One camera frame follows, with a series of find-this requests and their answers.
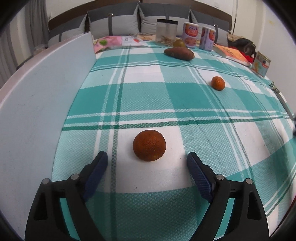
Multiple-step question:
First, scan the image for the dark orange tangerine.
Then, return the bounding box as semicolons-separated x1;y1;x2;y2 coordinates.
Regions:
133;130;167;162

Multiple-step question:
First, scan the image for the small orange tangerine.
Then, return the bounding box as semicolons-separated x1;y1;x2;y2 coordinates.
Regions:
211;76;226;91

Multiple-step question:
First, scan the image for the brown sweet potato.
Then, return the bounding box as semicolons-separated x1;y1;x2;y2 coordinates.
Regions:
164;47;195;61

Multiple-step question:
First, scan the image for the brown-green pear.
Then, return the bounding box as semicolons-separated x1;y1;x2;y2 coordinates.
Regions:
173;39;186;48

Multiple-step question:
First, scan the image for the white cardboard box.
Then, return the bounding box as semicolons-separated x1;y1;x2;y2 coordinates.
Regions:
0;33;96;237

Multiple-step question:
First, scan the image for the teal plaid tablecloth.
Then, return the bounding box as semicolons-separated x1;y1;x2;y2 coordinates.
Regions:
52;42;295;240

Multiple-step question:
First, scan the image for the orange book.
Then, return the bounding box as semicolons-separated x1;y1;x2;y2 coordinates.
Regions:
213;44;251;67

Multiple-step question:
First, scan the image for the pink snack packet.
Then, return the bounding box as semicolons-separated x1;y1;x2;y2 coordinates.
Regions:
93;36;122;53

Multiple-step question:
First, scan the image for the pink can right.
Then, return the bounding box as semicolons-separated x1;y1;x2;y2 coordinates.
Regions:
199;27;216;51

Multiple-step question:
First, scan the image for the pink can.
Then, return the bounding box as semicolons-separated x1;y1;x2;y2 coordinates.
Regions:
199;27;216;51
182;22;199;48

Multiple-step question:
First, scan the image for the pink can left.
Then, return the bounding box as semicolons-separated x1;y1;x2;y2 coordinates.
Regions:
182;22;199;48

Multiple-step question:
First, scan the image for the clear plastic jar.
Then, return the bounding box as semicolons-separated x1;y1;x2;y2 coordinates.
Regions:
156;19;178;46

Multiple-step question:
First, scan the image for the grey sofa cushion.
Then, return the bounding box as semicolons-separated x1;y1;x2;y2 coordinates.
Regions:
87;2;139;39

